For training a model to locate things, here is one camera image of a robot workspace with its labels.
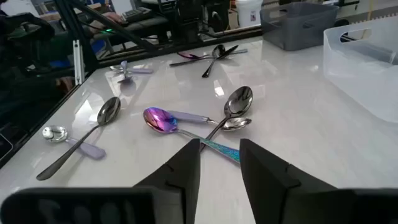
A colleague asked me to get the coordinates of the clear plastic bin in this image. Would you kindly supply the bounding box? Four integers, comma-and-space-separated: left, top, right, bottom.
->
322, 16, 398, 124

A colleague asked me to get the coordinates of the dark keyboard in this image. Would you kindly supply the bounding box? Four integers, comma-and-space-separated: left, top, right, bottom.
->
121, 6, 154, 22

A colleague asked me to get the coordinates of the iridescent rainbow spoon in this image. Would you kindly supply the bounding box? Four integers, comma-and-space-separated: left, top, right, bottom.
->
142, 106, 241, 164
177, 51, 218, 62
119, 60, 130, 83

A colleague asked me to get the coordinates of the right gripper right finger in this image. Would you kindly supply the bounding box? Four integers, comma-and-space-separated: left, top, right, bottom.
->
239, 138, 398, 224

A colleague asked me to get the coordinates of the grey plastic bin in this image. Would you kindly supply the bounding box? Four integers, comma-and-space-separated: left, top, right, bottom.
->
259, 2, 340, 52

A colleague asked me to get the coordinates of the silver aluminium bracket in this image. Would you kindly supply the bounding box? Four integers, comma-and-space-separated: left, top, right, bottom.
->
72, 39, 85, 85

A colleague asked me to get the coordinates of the black spoon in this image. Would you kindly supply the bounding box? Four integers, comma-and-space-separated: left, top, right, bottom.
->
200, 86, 254, 153
201, 44, 226, 78
35, 96, 122, 182

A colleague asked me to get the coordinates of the person's hand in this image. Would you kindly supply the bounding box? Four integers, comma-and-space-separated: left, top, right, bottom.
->
90, 11, 124, 34

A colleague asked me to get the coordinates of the white plastic bucket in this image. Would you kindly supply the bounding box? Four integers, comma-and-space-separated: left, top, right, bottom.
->
235, 0, 264, 28

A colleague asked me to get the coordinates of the silver metal spoon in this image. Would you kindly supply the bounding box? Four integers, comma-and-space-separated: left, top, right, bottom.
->
169, 45, 239, 67

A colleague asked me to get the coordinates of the black aluminium frame post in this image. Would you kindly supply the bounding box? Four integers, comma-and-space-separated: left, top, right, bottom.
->
54, 0, 158, 74

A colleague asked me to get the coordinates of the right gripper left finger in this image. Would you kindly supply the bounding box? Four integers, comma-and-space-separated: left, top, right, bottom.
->
0, 138, 201, 224

